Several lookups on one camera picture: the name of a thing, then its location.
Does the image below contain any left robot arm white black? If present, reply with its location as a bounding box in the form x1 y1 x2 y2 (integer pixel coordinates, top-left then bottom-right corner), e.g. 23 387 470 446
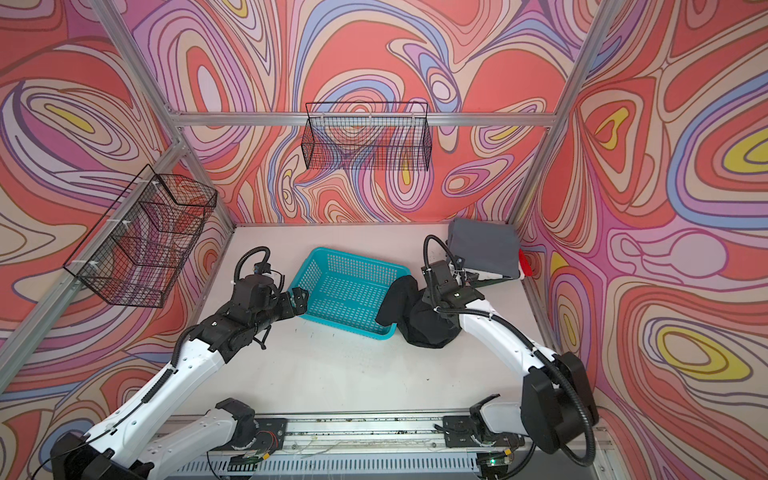
50 246 309 479

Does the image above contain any black wire basket back wall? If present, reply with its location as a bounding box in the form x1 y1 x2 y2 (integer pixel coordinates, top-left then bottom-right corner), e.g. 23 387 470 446
301 100 433 172

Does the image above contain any black wire basket left wall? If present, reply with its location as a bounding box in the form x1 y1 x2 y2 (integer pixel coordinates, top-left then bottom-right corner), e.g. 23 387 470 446
63 165 218 308

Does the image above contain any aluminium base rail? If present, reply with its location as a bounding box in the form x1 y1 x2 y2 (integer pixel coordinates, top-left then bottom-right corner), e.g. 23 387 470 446
113 410 619 480

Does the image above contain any black wire basket wall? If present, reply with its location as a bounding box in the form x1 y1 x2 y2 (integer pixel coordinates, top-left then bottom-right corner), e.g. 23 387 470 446
301 100 433 172
63 165 218 308

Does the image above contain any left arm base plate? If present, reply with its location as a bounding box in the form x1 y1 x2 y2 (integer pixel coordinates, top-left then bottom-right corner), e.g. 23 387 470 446
213 417 288 453

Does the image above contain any red folded t shirt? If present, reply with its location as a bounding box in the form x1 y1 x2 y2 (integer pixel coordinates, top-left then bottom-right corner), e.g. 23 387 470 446
518 250 533 278

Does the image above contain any black t shirt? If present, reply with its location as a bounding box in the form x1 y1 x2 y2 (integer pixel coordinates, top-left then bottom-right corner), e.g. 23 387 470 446
375 275 461 349

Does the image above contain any teal plastic basket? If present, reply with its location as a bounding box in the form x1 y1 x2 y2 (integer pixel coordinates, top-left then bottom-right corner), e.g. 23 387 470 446
291 247 411 340

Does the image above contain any aluminium frame crossbar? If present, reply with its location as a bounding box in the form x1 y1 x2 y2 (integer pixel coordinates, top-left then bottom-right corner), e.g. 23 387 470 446
170 112 556 127

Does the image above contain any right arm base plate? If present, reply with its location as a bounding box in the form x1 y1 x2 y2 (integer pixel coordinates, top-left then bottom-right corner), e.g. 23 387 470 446
434 415 525 451

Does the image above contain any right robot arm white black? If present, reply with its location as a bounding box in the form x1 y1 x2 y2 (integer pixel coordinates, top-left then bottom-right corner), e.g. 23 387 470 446
422 234 599 467

